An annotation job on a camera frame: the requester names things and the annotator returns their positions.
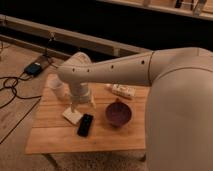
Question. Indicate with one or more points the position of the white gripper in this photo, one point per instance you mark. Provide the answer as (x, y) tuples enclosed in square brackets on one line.
[(80, 93)]

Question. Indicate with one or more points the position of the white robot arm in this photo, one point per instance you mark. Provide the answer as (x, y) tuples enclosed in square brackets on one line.
[(179, 106)]

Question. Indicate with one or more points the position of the white sponge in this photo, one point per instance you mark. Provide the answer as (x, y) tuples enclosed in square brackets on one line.
[(72, 116)]

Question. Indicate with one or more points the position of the white plastic cup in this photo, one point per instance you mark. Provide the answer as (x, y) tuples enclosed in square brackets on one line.
[(57, 88)]

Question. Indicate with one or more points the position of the purple bowl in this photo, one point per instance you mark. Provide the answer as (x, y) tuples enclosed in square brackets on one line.
[(118, 113)]

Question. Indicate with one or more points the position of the wooden table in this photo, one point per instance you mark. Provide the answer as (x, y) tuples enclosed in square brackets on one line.
[(53, 133)]

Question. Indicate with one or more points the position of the black power adapter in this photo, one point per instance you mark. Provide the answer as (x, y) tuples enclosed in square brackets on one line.
[(33, 69)]

